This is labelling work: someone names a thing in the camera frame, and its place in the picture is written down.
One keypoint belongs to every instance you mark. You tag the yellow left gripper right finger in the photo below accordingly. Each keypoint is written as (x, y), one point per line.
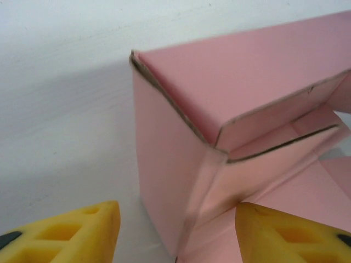
(288, 238)

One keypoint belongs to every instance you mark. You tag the pink paper box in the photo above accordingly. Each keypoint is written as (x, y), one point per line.
(170, 142)

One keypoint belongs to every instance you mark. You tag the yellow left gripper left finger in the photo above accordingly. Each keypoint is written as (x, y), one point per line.
(68, 235)

